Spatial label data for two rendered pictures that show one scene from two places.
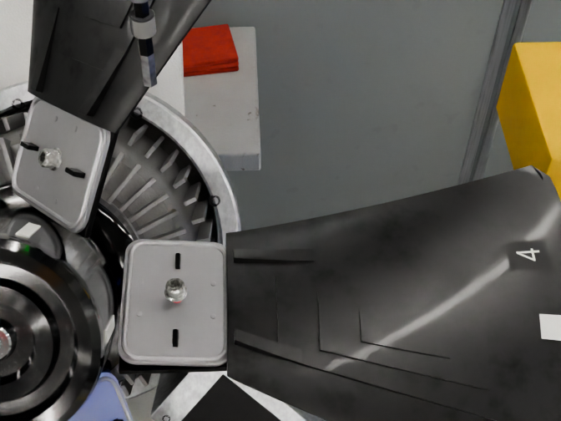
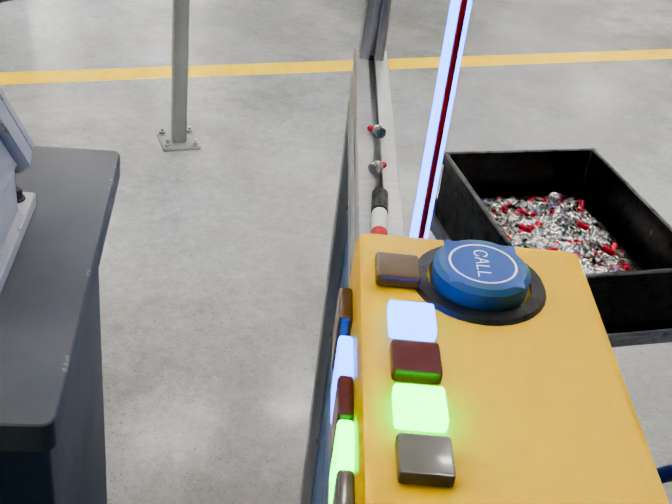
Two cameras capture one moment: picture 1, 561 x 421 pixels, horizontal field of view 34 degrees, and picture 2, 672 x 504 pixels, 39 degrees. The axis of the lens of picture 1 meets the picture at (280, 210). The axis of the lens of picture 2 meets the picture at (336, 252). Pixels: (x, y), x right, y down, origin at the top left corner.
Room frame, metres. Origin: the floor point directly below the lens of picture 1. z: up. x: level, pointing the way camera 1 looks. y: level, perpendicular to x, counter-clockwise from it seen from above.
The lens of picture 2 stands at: (0.91, -0.34, 1.29)
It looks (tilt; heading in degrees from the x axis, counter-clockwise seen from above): 33 degrees down; 180
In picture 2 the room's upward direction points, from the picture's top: 7 degrees clockwise
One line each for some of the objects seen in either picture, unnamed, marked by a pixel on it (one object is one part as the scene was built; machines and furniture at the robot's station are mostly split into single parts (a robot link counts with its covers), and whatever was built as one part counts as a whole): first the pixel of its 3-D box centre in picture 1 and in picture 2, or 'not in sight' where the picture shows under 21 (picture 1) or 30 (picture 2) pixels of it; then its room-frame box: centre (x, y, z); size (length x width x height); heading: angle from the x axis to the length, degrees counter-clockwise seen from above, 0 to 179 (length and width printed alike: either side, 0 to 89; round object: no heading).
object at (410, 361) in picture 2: not in sight; (415, 361); (0.64, -0.31, 1.08); 0.02 x 0.02 x 0.01; 4
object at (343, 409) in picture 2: not in sight; (341, 423); (0.64, -0.33, 1.04); 0.02 x 0.01 x 0.03; 4
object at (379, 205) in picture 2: not in sight; (379, 234); (0.23, -0.31, 0.87); 0.14 x 0.01 x 0.01; 1
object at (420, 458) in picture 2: not in sight; (424, 459); (0.69, -0.30, 1.08); 0.02 x 0.02 x 0.01; 4
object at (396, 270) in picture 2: not in sight; (397, 270); (0.59, -0.32, 1.08); 0.02 x 0.02 x 0.01; 4
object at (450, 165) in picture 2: not in sight; (558, 238); (0.16, -0.14, 0.85); 0.22 x 0.17 x 0.07; 19
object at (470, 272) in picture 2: not in sight; (479, 277); (0.58, -0.28, 1.08); 0.04 x 0.04 x 0.02
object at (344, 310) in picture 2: not in sight; (342, 329); (0.59, -0.33, 1.04); 0.02 x 0.01 x 0.03; 4
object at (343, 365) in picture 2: not in sight; (341, 381); (0.62, -0.33, 1.04); 0.02 x 0.01 x 0.03; 4
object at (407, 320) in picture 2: not in sight; (411, 320); (0.62, -0.31, 1.08); 0.02 x 0.02 x 0.01; 4
